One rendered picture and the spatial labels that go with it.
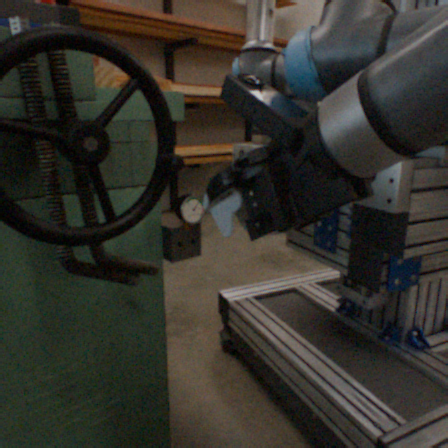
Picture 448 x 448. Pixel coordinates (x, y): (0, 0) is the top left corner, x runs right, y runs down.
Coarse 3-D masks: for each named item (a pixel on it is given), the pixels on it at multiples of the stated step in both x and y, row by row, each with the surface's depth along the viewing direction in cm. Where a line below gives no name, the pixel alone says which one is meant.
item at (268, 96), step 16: (224, 80) 38; (240, 80) 38; (256, 80) 38; (224, 96) 38; (240, 96) 37; (256, 96) 36; (272, 96) 37; (240, 112) 37; (256, 112) 36; (272, 112) 34; (288, 112) 35; (304, 112) 36; (272, 128) 35; (288, 128) 33; (288, 144) 34
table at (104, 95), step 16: (96, 96) 69; (112, 96) 71; (176, 96) 80; (0, 112) 52; (16, 112) 53; (48, 112) 56; (80, 112) 59; (96, 112) 60; (128, 112) 74; (144, 112) 76; (176, 112) 80
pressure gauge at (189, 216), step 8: (184, 200) 79; (192, 200) 80; (200, 200) 81; (176, 208) 80; (184, 208) 79; (192, 208) 80; (200, 208) 82; (184, 216) 79; (192, 216) 81; (200, 216) 82; (184, 224) 83
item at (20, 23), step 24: (24, 24) 51; (48, 24) 53; (24, 72) 52; (72, 96) 56; (72, 120) 56; (48, 144) 55; (48, 168) 55; (72, 168) 58; (48, 192) 56; (96, 216) 61; (72, 264) 59; (96, 264) 65; (120, 264) 66; (144, 264) 71
